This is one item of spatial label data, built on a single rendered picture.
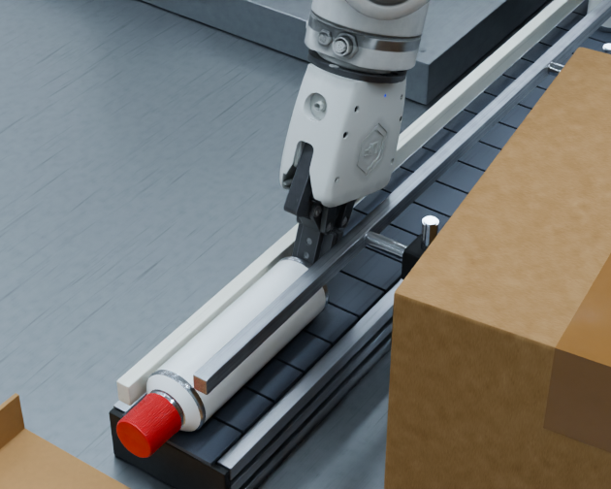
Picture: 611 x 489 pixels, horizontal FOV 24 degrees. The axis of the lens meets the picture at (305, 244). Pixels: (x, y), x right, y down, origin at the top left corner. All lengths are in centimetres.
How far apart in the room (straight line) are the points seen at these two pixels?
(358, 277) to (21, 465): 31
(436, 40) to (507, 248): 68
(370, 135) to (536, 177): 22
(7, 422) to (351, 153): 33
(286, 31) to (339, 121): 51
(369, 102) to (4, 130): 52
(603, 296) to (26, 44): 94
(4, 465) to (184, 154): 42
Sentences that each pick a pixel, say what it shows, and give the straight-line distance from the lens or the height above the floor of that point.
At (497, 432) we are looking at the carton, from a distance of 81.
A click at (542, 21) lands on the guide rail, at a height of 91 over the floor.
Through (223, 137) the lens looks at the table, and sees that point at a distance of 141.
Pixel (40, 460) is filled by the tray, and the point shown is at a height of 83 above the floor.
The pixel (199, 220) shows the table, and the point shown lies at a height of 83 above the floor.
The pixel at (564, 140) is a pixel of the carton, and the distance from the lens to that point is 91.
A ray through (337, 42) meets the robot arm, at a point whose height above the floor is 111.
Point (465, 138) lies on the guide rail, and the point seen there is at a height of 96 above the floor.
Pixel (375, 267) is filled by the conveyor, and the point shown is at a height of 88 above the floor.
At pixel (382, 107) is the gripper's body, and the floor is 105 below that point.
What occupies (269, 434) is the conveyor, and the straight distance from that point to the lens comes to 104.
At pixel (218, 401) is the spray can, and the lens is 102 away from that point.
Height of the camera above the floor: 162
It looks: 39 degrees down
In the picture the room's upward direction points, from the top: straight up
